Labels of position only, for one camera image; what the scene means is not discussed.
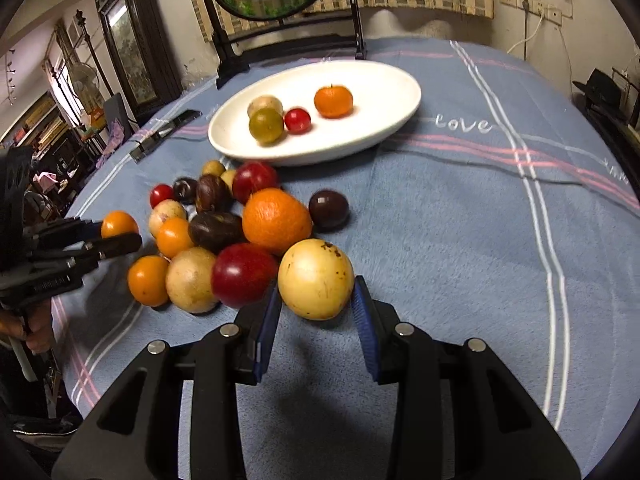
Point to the brown oval fruit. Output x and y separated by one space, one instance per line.
212 193

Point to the oval dark purple fruit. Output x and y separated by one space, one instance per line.
216 230

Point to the black hat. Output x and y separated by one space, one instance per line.
600 87

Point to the pale pepino melon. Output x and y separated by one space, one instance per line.
262 102
167 215

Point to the black smartphone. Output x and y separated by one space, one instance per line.
150 141

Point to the large yellow passion fruit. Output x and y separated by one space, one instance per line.
315 278

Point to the round dark purple passion fruit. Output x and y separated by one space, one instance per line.
328 209

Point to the dark wooden framed picture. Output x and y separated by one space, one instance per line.
132 45

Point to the large orange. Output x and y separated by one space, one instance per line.
276 220

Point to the red plum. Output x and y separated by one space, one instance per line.
243 275
254 181

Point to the green tomato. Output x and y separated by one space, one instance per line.
266 126

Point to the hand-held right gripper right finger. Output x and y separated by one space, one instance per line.
362 332

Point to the purple cloth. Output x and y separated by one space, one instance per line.
114 136

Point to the small yellow fruit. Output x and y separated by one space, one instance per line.
227 178
213 168

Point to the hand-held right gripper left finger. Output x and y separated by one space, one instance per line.
267 332

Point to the beige round fruit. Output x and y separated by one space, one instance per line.
191 280

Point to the small dark purple fruit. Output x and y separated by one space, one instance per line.
185 190

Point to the red cherry tomato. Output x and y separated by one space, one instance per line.
161 195
297 120

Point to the black chair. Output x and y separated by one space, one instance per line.
112 107

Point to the blue striped tablecloth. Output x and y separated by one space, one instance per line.
450 260

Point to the white oval plate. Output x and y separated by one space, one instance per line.
380 110

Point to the tangerine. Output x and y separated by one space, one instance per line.
333 101
119 224
148 280
174 238

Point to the person's left hand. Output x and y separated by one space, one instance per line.
40 332

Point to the standing fan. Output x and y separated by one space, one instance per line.
82 77

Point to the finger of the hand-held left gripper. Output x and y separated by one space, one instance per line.
115 245
75 230

